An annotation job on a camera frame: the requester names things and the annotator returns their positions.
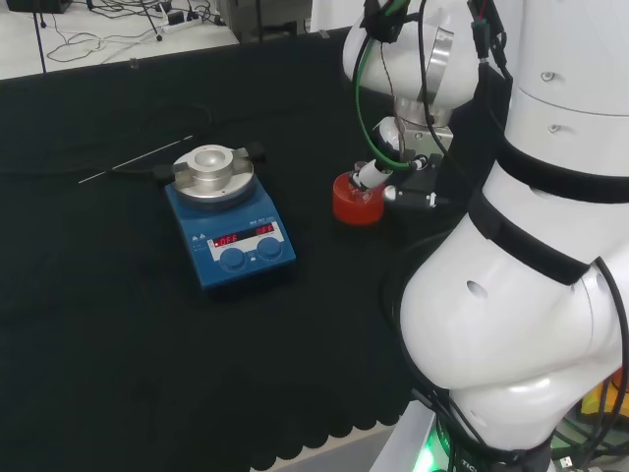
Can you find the yellow stop button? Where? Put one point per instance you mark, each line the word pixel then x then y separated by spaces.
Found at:
pixel 597 399

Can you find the black box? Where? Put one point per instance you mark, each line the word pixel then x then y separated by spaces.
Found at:
pixel 39 5

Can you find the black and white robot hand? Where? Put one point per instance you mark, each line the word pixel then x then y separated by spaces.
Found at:
pixel 417 184

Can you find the blue heater with steel plate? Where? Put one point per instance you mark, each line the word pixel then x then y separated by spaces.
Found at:
pixel 231 236

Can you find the white power strip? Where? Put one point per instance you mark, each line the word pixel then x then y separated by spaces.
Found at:
pixel 179 20

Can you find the black bench cloth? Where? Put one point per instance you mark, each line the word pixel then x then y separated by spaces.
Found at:
pixel 98 319

